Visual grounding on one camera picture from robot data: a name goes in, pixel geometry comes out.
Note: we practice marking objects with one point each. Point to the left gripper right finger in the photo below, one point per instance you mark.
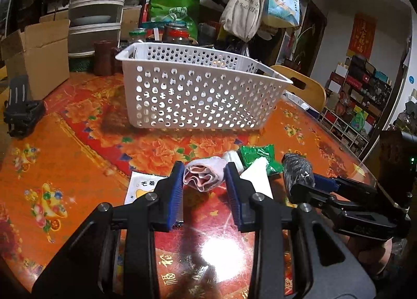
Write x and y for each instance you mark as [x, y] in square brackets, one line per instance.
[239, 193]

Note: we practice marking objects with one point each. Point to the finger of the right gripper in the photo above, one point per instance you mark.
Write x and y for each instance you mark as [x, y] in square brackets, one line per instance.
[329, 205]
[347, 188]

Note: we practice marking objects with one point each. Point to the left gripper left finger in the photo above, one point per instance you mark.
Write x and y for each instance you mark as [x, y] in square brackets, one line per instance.
[169, 200]

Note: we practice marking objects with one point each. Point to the green foil packet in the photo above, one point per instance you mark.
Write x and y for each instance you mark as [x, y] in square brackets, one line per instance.
[249, 154]

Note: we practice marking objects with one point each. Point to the pink cloth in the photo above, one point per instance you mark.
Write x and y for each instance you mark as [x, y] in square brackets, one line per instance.
[204, 174]

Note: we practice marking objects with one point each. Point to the white paper sheet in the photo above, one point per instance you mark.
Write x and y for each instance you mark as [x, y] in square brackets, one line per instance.
[257, 175]

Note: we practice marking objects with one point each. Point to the white printed card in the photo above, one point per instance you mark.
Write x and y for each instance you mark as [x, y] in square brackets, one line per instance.
[140, 184]

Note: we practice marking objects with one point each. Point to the cluttered storage shelf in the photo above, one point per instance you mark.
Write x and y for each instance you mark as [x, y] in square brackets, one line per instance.
[357, 97]

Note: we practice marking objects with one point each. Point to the right wooden chair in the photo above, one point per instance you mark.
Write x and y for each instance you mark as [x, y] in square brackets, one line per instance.
[312, 92]

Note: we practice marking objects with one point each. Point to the white perforated plastic basket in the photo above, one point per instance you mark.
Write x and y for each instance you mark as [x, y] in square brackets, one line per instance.
[172, 86]

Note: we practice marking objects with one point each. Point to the dark brown cylinder jar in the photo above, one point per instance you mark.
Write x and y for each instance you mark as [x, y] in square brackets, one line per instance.
[104, 58]

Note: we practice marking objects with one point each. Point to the black phone stand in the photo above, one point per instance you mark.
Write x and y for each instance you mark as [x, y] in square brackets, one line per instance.
[21, 113]

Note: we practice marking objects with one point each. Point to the red lid pickle jar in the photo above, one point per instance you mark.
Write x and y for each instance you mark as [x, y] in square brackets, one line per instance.
[176, 32]

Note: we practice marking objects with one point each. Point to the white canvas tote bag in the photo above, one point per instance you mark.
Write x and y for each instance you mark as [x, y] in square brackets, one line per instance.
[242, 18]

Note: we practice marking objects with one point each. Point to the green lid glass jar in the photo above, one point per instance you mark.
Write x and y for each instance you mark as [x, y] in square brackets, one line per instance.
[137, 36]

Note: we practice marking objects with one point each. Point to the blue illustrated paper bag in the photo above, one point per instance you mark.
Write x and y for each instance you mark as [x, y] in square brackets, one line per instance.
[281, 13]

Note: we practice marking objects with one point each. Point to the green shopping bag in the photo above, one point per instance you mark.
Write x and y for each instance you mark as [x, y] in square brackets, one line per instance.
[184, 11]

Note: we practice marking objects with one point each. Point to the open cardboard box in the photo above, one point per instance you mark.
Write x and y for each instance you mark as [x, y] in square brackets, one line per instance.
[41, 53]

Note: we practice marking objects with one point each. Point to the red wall poster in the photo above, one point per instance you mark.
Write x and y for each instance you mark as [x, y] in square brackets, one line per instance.
[362, 36]

